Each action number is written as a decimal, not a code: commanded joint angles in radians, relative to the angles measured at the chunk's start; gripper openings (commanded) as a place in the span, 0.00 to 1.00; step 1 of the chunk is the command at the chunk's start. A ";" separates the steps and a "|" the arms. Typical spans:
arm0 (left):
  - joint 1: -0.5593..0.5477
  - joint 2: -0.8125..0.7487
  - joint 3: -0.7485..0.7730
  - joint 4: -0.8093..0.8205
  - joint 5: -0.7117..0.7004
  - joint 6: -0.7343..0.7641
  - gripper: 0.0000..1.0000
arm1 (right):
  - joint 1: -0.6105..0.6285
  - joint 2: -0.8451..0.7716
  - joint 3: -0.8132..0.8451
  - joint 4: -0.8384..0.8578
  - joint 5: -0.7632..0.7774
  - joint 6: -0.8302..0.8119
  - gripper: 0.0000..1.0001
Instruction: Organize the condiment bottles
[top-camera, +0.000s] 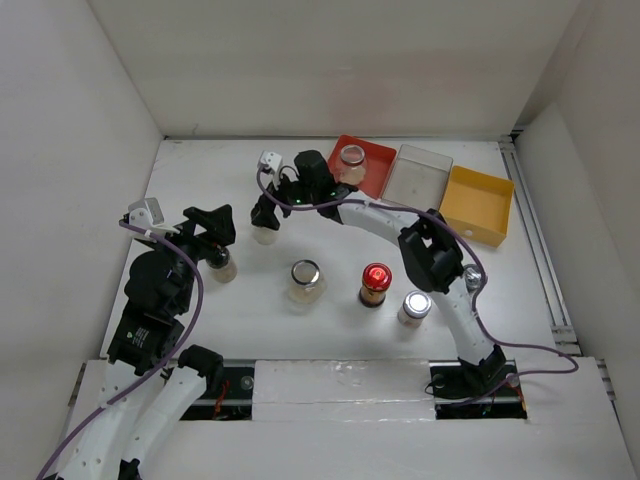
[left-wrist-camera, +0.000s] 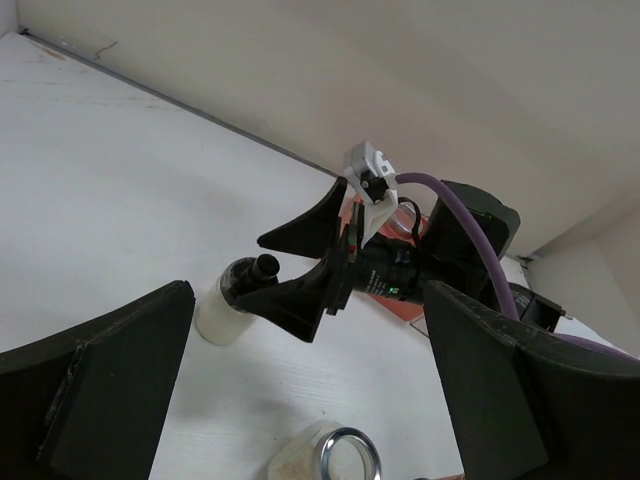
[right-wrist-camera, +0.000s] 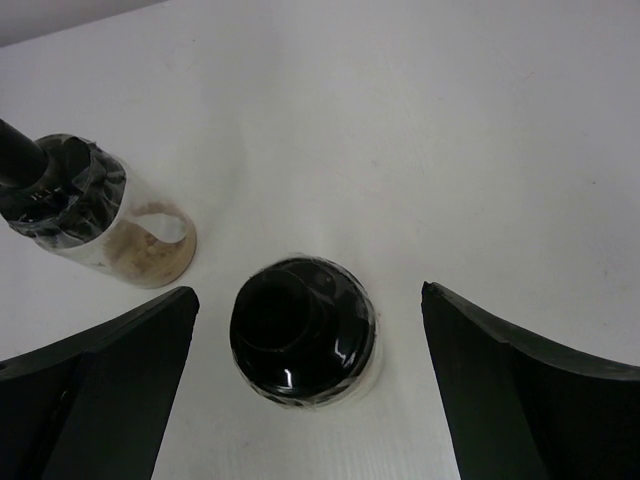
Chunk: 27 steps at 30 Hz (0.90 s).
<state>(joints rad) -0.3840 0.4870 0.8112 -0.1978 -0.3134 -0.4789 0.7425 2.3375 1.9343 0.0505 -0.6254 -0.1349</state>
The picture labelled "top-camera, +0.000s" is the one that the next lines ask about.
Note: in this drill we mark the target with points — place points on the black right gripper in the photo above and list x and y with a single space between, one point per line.
266 217

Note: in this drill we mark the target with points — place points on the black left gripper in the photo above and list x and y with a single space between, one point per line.
218 221

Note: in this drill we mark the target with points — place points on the black-capped white bottle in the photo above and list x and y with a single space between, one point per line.
264 235

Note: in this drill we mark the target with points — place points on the glass jar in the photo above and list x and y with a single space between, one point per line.
307 282
352 165

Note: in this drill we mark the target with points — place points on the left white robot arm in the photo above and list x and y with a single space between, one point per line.
152 375

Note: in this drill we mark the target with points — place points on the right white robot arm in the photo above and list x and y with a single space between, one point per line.
431 255

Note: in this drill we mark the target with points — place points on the black-capped bottle near left gripper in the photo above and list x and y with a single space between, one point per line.
222 266

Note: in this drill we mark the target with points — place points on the red-capped dark sauce bottle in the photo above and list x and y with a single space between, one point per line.
375 282

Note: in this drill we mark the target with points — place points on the red plastic bin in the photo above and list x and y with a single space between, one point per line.
379 160

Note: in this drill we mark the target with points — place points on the clear plastic bin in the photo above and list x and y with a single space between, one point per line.
418 178

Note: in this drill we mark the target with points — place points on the silver-lid small jar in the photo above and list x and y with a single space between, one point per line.
414 309

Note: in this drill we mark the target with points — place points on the yellow plastic bin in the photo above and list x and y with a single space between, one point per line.
477 205

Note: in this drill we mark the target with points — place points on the silver-capped white shaker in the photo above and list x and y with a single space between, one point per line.
475 279

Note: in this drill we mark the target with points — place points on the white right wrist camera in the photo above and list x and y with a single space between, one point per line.
270 162

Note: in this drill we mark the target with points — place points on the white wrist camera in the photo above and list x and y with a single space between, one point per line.
270 162
146 215

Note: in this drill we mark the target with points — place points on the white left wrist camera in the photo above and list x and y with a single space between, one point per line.
146 215

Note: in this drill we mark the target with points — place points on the aluminium side rail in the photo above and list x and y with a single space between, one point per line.
561 324

